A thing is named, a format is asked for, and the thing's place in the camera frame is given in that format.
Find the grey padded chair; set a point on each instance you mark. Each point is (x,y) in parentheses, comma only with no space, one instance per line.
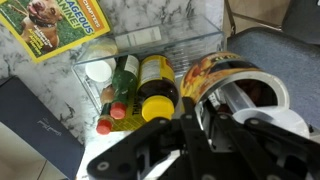
(273,50)

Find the yellow capped dark bottle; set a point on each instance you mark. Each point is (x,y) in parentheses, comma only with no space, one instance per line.
(156,80)

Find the yellow dog book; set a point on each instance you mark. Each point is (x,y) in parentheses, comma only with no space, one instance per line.
(50,26)

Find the brown bottle red cap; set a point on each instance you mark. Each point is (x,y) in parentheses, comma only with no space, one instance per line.
(105,125)

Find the dark blue open box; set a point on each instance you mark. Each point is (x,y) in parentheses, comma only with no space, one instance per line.
(36,133)

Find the yellow medicine box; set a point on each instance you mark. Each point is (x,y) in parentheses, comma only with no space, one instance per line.
(133,118)

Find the green bottle red cap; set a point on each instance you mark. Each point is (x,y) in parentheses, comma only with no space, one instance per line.
(124,80)

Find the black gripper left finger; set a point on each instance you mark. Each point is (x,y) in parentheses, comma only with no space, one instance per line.
(133,150)

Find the black office chair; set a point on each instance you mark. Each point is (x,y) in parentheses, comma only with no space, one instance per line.
(301,20)

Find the white capped jar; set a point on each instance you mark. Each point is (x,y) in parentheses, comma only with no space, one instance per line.
(98,70)

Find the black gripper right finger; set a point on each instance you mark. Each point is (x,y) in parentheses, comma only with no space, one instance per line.
(260,143)

